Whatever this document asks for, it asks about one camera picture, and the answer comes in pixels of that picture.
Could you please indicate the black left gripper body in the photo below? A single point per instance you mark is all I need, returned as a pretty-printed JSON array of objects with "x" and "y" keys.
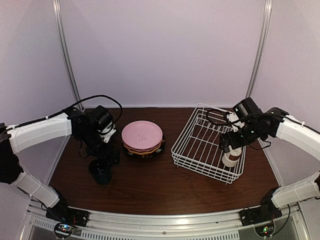
[{"x": 98, "y": 150}]

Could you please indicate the aluminium front frame rail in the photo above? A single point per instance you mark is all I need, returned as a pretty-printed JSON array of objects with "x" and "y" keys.
[{"x": 225, "y": 225}]

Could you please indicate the white brown small cup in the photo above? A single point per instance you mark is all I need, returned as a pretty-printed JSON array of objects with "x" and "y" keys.
[{"x": 231, "y": 158}]

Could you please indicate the left aluminium corner post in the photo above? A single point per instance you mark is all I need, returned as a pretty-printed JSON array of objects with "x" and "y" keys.
[{"x": 64, "y": 49}]

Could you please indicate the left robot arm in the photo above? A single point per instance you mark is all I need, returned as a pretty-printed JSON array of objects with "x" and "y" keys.
[{"x": 94, "y": 129}]

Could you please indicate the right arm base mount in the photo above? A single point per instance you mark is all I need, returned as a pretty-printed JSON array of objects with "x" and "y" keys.
[{"x": 266, "y": 212}]

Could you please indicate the white wire dish rack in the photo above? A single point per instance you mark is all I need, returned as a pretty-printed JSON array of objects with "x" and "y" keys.
[{"x": 197, "y": 146}]

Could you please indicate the black striped rim plate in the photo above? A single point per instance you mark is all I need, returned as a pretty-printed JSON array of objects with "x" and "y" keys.
[{"x": 147, "y": 156}]

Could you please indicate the yellow polka dot plate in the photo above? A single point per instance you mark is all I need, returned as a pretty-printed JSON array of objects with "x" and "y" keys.
[{"x": 146, "y": 153}]

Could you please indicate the right aluminium corner post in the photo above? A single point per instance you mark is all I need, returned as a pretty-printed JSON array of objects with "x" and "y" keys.
[{"x": 264, "y": 32}]

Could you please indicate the aluminium corner post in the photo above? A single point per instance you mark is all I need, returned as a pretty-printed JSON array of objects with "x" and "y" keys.
[
  {"x": 264, "y": 32},
  {"x": 64, "y": 49}
]

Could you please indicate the plain pink plate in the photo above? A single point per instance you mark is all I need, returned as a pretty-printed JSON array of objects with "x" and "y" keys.
[{"x": 142, "y": 134}]

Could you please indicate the dark teal small cup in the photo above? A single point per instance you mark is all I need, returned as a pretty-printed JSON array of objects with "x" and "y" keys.
[{"x": 100, "y": 171}]

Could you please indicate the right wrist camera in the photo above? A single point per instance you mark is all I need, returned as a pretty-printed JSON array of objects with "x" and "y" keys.
[{"x": 231, "y": 117}]

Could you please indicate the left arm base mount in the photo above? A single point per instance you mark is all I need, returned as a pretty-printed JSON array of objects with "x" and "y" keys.
[{"x": 61, "y": 212}]

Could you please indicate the pink polka dot plate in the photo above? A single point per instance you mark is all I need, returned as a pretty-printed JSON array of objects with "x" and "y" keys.
[{"x": 142, "y": 148}]

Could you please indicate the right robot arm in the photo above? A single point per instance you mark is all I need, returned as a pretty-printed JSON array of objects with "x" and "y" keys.
[{"x": 292, "y": 148}]

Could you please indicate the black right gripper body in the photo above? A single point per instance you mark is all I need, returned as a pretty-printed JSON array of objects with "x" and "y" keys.
[{"x": 250, "y": 133}]

